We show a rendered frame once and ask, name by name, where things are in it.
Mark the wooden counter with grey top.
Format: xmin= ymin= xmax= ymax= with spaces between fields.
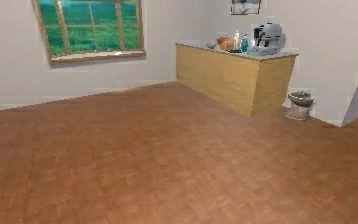
xmin=175 ymin=40 xmax=299 ymax=118

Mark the brown bread loaf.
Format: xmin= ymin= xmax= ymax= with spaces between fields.
xmin=216 ymin=35 xmax=235 ymax=52

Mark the white statuette on black base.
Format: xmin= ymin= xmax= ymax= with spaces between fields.
xmin=228 ymin=29 xmax=243 ymax=54

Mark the teal spray bottle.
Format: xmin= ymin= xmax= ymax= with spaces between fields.
xmin=240 ymin=33 xmax=250 ymax=53

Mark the grey coffee machine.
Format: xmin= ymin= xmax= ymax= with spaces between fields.
xmin=247 ymin=22 xmax=286 ymax=56

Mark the wooden framed window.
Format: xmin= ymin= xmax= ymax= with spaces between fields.
xmin=31 ymin=0 xmax=147 ymax=66

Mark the grey bin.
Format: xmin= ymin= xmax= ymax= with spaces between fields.
xmin=283 ymin=90 xmax=315 ymax=122

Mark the framed wall picture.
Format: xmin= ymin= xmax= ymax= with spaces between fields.
xmin=230 ymin=0 xmax=262 ymax=16

